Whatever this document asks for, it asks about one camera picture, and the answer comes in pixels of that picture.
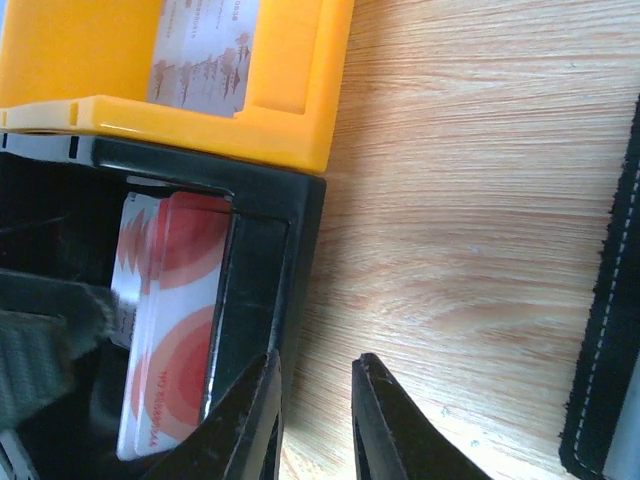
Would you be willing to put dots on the white pink card stack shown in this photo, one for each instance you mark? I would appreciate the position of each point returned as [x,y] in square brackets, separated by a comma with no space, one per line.
[202,54]

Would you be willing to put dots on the red white card stack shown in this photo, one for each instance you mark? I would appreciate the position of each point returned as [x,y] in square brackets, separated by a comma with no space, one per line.
[166,274]

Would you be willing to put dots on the yellow bin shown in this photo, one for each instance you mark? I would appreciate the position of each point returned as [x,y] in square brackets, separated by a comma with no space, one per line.
[253,80]

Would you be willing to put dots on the black bin with red cards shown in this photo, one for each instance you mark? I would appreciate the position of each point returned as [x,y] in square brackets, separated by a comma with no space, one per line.
[62,198]

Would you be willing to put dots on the black leather card holder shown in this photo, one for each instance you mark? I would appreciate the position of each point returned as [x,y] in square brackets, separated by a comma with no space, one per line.
[600,439]

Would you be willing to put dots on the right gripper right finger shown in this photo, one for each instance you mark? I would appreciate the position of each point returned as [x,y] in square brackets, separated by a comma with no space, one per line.
[393,439]

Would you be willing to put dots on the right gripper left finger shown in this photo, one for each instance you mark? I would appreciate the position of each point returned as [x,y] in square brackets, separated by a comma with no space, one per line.
[241,437]

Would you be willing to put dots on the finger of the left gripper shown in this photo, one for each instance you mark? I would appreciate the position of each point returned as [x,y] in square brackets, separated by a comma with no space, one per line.
[46,324]

